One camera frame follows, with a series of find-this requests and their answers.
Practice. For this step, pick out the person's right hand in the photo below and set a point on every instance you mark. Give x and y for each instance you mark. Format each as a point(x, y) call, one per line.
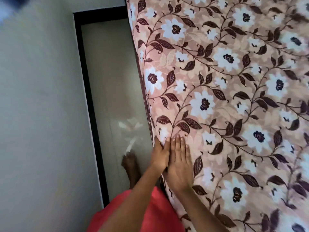
point(179, 166)

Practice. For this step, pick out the person's left hand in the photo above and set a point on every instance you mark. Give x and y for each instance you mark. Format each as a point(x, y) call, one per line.
point(159, 159)

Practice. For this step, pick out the pink floral bed sheet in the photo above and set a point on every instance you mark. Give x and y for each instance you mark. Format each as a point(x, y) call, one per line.
point(229, 94)

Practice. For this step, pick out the person's right forearm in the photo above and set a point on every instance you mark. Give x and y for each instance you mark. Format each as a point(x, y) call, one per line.
point(200, 212)

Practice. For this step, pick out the person's left forearm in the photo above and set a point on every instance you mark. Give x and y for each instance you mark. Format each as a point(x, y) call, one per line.
point(130, 202)

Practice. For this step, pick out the person's left foot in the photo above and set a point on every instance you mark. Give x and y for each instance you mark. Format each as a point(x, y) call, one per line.
point(131, 169)

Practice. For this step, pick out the person's pink garment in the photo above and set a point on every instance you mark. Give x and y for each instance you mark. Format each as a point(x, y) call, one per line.
point(159, 215)

